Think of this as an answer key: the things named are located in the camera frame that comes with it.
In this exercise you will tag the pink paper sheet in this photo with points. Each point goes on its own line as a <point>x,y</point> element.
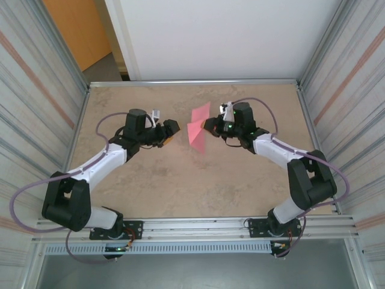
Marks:
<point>197,135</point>

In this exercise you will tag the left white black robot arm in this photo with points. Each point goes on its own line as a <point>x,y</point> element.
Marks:
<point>69,204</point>

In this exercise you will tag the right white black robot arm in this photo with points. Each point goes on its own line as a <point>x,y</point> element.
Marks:
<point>312,183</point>

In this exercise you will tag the corrugated translucent side panel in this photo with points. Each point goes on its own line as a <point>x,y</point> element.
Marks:
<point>30,120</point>
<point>355,120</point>

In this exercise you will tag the orange door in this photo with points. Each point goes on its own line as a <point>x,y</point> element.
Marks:
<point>78,30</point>

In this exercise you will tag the grey metal bottom panel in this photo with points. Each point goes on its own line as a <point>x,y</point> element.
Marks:
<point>195,274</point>

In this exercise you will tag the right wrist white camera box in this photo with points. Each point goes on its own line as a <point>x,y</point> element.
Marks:
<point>227,113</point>

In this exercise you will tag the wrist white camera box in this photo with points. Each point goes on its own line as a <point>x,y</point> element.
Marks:
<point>155,116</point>
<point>227,113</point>

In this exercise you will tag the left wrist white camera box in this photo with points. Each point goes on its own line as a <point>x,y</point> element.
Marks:
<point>155,116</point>

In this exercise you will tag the long aluminium table edge rail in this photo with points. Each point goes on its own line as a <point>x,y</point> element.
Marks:
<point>195,82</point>

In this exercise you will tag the short aluminium table edge rail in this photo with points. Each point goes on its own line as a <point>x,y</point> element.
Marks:
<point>84,105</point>
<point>304,105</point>

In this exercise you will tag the white door frame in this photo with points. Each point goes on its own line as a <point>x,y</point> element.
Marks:
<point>126,45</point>

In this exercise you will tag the wide aluminium mounting rail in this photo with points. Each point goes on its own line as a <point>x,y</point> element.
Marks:
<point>195,224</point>

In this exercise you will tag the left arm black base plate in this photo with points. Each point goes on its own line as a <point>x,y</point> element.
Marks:
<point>135,228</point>

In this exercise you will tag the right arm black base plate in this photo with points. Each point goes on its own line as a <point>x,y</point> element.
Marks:
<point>255,230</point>

